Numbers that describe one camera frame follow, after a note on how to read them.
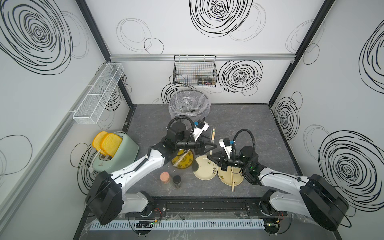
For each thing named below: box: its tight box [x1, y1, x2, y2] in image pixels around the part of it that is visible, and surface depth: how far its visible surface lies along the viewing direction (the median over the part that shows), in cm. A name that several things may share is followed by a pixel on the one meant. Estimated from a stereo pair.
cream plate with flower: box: [193, 155, 218, 181], surface depth 86 cm
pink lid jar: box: [159, 171, 173, 189], surface depth 76 cm
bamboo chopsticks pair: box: [230, 166, 235, 192], surface depth 80 cm
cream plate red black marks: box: [217, 166, 244, 186], surface depth 82 cm
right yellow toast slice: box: [100, 133, 123, 157], surface depth 77 cm
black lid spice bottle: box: [173, 175, 182, 189], surface depth 76 cm
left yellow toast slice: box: [92, 131, 109, 156], surface depth 76 cm
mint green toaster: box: [92, 131, 139, 174], surface depth 77 cm
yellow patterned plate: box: [171, 149, 194, 169], surface depth 91 cm
